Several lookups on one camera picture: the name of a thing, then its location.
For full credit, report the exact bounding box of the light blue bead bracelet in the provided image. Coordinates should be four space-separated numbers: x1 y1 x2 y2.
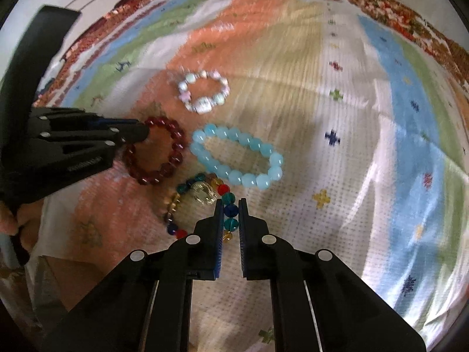
189 124 284 191

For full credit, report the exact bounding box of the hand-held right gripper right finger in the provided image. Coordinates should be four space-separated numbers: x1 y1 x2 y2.
238 198 429 352

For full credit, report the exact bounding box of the dark red bead bracelet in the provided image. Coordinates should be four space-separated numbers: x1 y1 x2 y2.
123 116 185 186

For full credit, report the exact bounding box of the person's left hand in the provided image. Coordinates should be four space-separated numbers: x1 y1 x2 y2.
0 202 42 265

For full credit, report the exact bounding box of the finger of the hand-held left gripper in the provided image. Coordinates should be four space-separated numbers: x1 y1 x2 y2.
22 124 152 178
31 106 140 127

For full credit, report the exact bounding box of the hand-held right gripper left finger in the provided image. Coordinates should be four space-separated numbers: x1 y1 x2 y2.
40 199 225 352

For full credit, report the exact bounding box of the colourful striped woven blanket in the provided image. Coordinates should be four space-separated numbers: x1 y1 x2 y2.
0 0 469 352

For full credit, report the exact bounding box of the white pastel bead bracelet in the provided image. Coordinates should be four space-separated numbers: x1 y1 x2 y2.
177 70 231 115

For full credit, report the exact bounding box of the multicolour glass bead bracelet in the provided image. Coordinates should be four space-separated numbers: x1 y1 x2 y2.
162 172 240 246

